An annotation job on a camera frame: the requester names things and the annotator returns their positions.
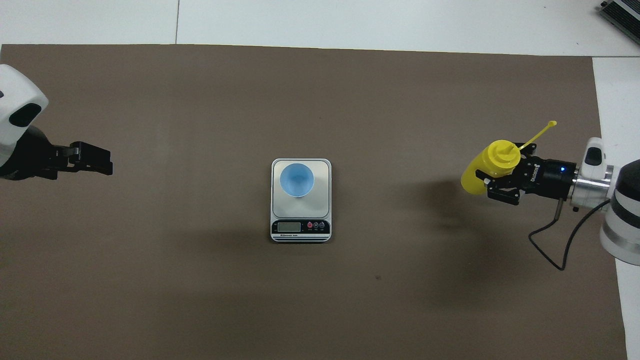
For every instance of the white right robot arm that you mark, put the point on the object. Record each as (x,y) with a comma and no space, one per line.
(625,210)

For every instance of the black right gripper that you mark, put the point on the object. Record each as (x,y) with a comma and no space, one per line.
(550,177)

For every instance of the silver digital kitchen scale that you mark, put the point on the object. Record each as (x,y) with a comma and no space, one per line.
(300,210)

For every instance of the light blue plastic cup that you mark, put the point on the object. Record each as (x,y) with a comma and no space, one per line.
(297,180)

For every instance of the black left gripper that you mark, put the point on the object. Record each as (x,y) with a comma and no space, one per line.
(30,160)

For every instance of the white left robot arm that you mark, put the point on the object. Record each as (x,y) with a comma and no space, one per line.
(15,95)

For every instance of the brown paper mat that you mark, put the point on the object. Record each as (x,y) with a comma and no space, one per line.
(200,280)

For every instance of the grey ribbed metal box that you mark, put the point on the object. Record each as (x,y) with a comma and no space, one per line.
(625,17)

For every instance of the yellow squeeze bottle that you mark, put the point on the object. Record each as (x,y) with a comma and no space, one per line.
(480,170)

